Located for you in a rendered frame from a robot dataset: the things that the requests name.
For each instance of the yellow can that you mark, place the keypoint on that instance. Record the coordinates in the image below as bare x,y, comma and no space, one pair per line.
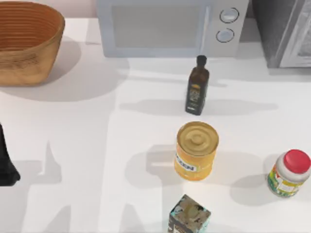
196,153

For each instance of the pale microwave oven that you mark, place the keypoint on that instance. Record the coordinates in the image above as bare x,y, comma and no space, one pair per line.
155,26

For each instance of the white jar with red lid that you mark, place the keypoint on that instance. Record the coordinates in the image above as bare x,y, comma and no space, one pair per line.
289,174

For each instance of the brown woven basket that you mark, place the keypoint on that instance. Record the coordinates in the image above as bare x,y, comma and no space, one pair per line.
29,63

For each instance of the microwave knob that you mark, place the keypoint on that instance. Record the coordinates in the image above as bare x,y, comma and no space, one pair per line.
229,14
225,35

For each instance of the dark glass bottle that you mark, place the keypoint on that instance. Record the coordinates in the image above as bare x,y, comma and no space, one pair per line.
197,88

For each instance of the teal and brown carton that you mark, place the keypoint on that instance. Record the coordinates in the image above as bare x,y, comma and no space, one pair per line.
189,214

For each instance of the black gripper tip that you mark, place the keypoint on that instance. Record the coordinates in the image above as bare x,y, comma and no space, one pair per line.
6,167

